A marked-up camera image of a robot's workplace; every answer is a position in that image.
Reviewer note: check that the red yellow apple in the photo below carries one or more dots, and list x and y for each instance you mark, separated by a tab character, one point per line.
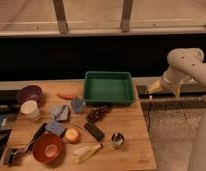
72	135

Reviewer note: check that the blue sponge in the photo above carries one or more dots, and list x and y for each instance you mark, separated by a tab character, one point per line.
54	127

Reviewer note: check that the yellow corn cob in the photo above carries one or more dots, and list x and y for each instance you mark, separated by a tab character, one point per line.
84	153

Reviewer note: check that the purple bowl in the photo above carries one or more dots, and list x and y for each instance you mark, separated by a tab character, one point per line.
30	92

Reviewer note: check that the red orange bowl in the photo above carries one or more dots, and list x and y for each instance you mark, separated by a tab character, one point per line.
47	148

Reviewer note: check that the green plastic tray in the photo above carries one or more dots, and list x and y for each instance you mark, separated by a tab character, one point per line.
114	88

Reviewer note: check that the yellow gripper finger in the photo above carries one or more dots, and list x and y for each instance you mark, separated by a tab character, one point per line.
176	92
154	87

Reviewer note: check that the white plastic cup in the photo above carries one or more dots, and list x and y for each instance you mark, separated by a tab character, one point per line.
30	109

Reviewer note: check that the dark purple grapes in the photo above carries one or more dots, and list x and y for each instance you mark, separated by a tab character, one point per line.
97	114

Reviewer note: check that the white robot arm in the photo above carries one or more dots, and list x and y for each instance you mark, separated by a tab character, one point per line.
186	63

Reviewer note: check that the blue grey cloth piece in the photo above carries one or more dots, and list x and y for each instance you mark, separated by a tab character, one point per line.
60	113

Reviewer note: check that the small metal cup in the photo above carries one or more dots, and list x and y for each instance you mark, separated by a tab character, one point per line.
117	140

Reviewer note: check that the black rectangular block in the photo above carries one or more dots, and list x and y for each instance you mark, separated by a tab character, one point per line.
94	131

